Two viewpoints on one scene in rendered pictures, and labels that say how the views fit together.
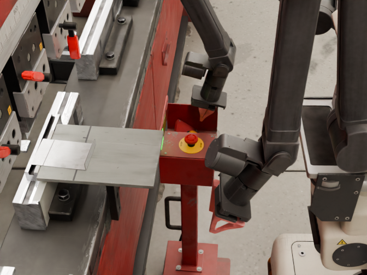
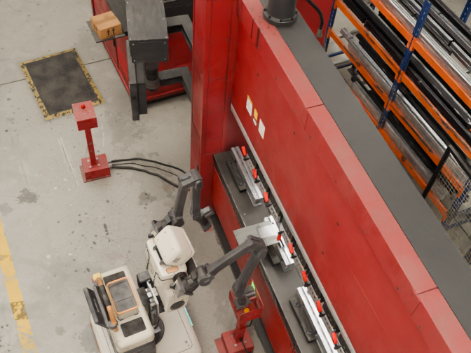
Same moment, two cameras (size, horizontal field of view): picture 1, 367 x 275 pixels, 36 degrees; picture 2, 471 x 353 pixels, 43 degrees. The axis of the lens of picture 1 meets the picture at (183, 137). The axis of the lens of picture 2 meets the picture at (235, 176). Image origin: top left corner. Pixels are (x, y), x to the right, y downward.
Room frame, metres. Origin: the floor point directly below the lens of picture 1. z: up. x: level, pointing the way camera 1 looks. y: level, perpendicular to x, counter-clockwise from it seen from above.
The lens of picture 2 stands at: (2.67, -1.11, 4.41)
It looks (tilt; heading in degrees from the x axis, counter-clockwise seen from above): 52 degrees down; 148
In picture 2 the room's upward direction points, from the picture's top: 7 degrees clockwise
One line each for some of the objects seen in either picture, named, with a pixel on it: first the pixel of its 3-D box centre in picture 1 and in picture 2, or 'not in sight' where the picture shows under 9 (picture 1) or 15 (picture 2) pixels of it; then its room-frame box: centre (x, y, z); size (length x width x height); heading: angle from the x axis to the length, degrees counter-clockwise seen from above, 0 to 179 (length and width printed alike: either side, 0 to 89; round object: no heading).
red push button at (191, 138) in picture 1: (191, 141); not in sight; (1.17, -0.02, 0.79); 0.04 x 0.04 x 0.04
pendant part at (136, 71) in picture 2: not in sight; (137, 80); (-0.35, -0.13, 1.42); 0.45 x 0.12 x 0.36; 162
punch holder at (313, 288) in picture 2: not in sight; (319, 286); (1.51, 0.27, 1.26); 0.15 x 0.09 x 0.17; 174
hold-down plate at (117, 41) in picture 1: (116, 42); (302, 319); (1.53, 0.21, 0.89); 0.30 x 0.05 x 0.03; 174
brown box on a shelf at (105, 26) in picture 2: not in sight; (105, 23); (-1.49, -0.01, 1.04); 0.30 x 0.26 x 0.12; 178
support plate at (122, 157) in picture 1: (102, 154); (255, 236); (0.92, 0.19, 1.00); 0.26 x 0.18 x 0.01; 84
